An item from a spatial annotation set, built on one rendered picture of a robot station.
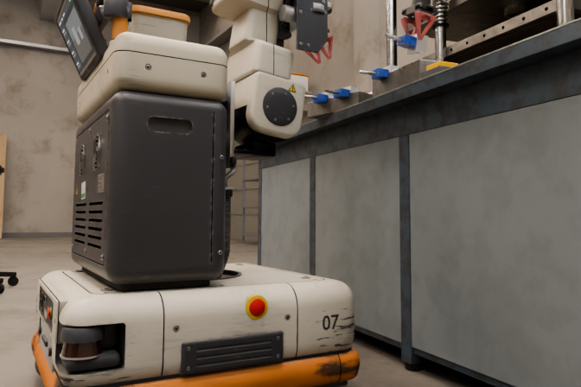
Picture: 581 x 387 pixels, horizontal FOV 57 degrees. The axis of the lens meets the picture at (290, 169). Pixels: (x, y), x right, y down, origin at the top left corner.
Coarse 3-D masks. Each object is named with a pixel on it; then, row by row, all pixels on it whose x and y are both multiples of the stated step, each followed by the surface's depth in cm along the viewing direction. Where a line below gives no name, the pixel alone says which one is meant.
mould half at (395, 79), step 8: (408, 64) 160; (416, 64) 156; (424, 64) 155; (392, 72) 168; (400, 72) 163; (408, 72) 159; (416, 72) 156; (376, 80) 176; (384, 80) 172; (392, 80) 167; (400, 80) 163; (408, 80) 159; (376, 88) 176; (384, 88) 171; (392, 88) 167
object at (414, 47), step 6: (390, 36) 158; (396, 36) 159; (402, 36) 159; (408, 36) 158; (414, 36) 161; (426, 36) 160; (402, 42) 159; (408, 42) 158; (414, 42) 159; (420, 42) 160; (426, 42) 160; (408, 48) 163; (414, 48) 160; (420, 48) 160; (414, 54) 164
